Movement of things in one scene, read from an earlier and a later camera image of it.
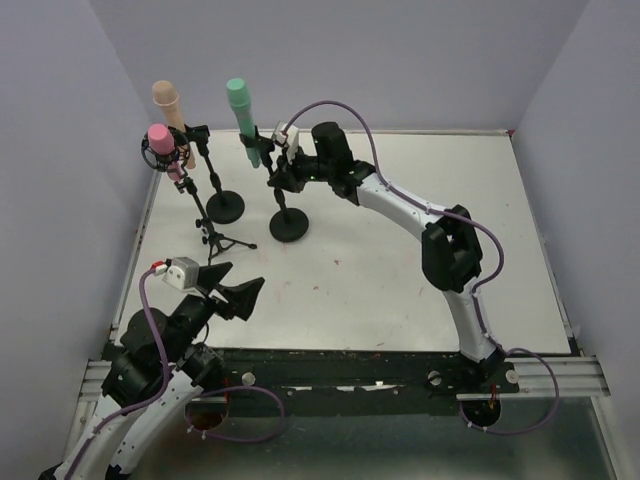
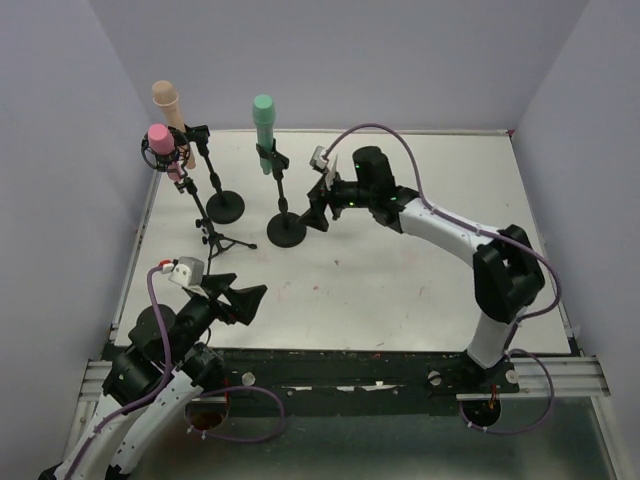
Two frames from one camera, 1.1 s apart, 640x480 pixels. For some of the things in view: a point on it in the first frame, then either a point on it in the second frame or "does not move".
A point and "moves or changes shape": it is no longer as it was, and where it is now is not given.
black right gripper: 279,170 -> 325,198
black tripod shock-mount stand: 176,159 does not move
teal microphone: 239,98 -> 264,115
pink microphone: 162,142 does not move
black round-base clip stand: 225,207 does not move
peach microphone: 166,97 does not move
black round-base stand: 286,224 moves or changes shape
